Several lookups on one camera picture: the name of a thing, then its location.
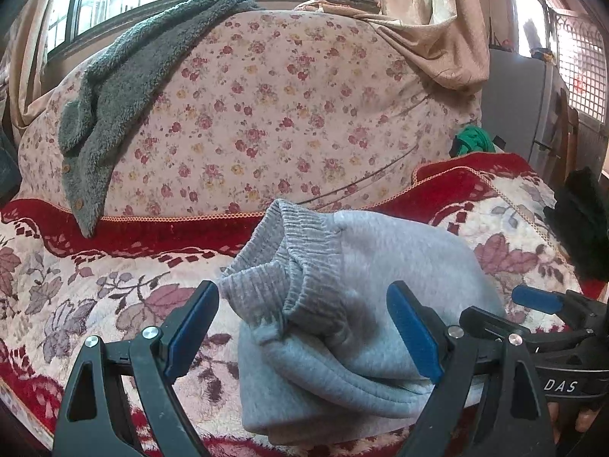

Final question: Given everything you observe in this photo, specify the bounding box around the beige curtain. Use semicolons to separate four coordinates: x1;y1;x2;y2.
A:
295;0;491;91
0;0;67;139

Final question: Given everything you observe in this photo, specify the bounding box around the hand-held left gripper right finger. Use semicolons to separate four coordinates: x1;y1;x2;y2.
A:
386;281;557;457

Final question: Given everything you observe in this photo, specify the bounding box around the person's right hand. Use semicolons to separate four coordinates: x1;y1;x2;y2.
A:
546;397;598;434

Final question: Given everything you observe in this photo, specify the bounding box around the white lattice grille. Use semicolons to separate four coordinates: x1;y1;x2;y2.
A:
547;7;609;129

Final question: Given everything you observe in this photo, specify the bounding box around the light grey sweatshirt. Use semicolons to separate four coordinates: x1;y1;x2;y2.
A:
220;198;507;443

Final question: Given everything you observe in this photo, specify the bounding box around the black cloth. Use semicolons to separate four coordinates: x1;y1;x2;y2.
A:
542;166;609;281

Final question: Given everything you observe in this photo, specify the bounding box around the wooden board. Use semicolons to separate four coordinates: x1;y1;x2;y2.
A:
554;88;581;177

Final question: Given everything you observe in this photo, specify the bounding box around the grey fleece jacket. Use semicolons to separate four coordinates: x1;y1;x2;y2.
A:
57;0;262;239

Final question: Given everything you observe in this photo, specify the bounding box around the pink floral quilt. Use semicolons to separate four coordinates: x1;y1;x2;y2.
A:
16;10;483;220

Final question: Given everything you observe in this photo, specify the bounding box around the dark cloth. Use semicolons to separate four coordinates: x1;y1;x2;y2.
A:
0;128;22;203

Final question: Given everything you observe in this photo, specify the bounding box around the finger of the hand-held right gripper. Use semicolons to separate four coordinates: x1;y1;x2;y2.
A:
512;284;609;331
459;307;586;344

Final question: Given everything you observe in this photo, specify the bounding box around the red floral blanket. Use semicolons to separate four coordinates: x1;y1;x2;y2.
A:
0;152;609;457

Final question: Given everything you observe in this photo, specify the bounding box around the grey cabinet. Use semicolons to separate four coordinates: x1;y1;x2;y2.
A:
480;48;572;191

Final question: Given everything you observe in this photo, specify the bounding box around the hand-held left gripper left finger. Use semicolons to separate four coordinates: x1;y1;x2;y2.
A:
51;280;220;457

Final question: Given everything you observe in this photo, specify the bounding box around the green cloth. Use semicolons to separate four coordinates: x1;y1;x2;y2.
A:
450;125;498;158

